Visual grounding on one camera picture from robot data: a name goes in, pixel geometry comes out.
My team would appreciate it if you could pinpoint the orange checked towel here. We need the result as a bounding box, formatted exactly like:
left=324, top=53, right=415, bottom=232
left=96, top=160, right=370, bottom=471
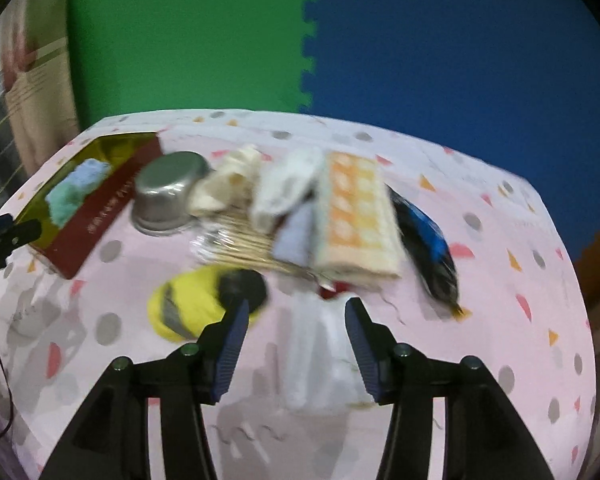
left=312, top=151, right=403, bottom=281

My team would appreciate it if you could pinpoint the cream plush toy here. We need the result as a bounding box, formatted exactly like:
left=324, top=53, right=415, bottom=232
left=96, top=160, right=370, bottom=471
left=186, top=144, right=262, bottom=216

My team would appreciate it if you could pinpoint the white plastic bag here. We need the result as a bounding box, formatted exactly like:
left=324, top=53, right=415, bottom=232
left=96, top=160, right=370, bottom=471
left=275, top=292, right=381, bottom=413

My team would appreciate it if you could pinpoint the teal fuzzy cloth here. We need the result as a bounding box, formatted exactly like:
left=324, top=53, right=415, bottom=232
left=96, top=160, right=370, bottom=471
left=45, top=185, right=88, bottom=228

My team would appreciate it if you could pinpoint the red box with gold lining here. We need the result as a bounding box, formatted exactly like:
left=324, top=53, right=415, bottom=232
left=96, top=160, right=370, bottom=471
left=17, top=132, right=163, bottom=281

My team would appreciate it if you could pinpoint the steel bowl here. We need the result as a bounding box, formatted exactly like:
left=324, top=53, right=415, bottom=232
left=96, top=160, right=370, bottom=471
left=131, top=151, right=212, bottom=237

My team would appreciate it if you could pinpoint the blue black snack packet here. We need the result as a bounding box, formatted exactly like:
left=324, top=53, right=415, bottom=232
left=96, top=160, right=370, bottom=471
left=385, top=185, right=463, bottom=311

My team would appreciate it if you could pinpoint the pale blue folded cloth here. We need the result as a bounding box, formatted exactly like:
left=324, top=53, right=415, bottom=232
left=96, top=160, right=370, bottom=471
left=271, top=202, right=321, bottom=266

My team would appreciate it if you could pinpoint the yellow plush toy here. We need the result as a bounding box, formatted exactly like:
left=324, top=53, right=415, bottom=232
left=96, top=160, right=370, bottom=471
left=146, top=265, right=270, bottom=343

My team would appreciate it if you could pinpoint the blue foam mat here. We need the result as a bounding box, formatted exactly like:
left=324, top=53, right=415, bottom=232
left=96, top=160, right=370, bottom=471
left=300, top=0, right=600, bottom=261

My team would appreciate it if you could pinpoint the pink patterned tablecloth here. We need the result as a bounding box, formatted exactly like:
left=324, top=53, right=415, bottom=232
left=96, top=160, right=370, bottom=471
left=0, top=109, right=598, bottom=480

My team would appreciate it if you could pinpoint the light blue fuzzy cloth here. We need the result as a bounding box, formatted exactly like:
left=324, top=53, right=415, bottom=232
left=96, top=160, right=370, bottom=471
left=67, top=159, right=112, bottom=196

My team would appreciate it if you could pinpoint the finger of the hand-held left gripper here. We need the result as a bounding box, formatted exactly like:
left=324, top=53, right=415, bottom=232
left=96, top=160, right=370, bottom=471
left=0, top=214, right=42, bottom=255

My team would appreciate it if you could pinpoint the pack of cotton swabs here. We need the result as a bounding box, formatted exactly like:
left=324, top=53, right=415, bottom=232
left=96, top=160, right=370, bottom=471
left=190, top=210, right=311, bottom=276

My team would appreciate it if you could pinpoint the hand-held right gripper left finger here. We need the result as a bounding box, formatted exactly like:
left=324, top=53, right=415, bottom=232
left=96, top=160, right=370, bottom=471
left=40, top=297, right=253, bottom=480

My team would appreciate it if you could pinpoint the white folded cloth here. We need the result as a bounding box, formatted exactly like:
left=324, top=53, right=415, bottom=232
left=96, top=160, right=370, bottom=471
left=250, top=147, right=326, bottom=235

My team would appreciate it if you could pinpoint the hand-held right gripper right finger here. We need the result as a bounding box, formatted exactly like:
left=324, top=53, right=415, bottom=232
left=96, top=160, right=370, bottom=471
left=344, top=297, right=556, bottom=480

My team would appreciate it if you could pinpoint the green foam mat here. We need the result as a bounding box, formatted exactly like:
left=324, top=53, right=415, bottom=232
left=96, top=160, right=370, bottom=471
left=67, top=0, right=318, bottom=133

